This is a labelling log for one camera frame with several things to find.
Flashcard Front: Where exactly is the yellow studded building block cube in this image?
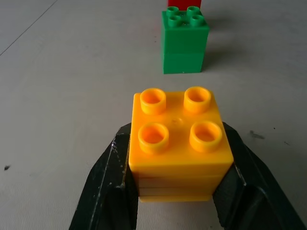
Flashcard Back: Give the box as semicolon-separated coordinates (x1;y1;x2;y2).
128;86;235;204

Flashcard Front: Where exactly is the red building block cube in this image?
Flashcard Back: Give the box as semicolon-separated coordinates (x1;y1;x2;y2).
167;0;202;12

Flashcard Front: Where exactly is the green studded building block cube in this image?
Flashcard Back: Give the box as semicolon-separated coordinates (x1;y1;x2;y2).
161;6;210;75

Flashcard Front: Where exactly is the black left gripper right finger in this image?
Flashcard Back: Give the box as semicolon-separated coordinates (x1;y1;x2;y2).
211;121;307;230

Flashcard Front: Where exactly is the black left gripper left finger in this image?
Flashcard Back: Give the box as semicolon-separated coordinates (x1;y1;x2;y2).
69;123;139;230

